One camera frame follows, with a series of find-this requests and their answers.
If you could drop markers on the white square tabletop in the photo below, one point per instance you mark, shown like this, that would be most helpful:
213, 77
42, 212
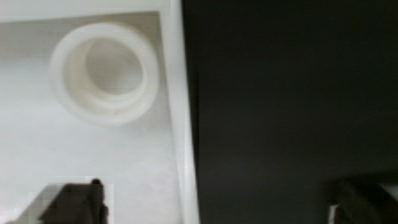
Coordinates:
94, 111

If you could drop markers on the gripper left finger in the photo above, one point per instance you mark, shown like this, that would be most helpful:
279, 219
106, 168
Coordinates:
76, 207

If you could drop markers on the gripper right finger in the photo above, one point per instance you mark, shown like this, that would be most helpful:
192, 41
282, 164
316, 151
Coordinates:
364, 203

